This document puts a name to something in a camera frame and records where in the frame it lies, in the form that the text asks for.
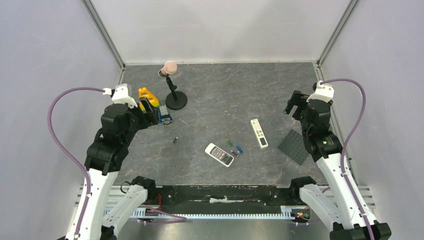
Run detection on long white remote control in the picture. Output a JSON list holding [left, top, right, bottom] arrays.
[[250, 118, 269, 149]]

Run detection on blue battery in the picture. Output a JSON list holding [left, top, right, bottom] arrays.
[[236, 145, 244, 154]]

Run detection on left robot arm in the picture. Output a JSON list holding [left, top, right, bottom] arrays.
[[63, 103, 160, 240]]

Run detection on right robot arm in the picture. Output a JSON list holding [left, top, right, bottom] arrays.
[[284, 90, 392, 240]]

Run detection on white grey remote control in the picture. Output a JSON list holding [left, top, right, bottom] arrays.
[[204, 143, 235, 168]]

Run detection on blue toy brick block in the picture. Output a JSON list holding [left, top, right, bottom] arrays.
[[159, 100, 173, 125]]

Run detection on yellow toy brick tower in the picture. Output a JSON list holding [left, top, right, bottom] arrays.
[[138, 87, 160, 112]]

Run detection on pink microphone on stand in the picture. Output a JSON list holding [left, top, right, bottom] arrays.
[[158, 61, 188, 111]]

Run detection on dark studded baseplate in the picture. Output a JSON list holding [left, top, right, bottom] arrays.
[[277, 129, 312, 166]]

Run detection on green battery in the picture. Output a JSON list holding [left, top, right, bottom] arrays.
[[225, 138, 233, 147]]

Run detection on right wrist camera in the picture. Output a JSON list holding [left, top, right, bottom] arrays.
[[306, 80, 335, 103]]

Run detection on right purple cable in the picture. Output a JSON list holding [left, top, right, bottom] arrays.
[[319, 78, 376, 240]]

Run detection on purple cable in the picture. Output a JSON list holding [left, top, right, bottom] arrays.
[[319, 78, 376, 240], [47, 87, 107, 237]]

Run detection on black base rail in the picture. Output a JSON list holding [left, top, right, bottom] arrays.
[[144, 185, 307, 214]]

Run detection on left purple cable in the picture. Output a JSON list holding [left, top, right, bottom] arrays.
[[47, 87, 107, 237]]

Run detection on white cable duct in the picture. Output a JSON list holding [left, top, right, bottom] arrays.
[[130, 207, 300, 221]]

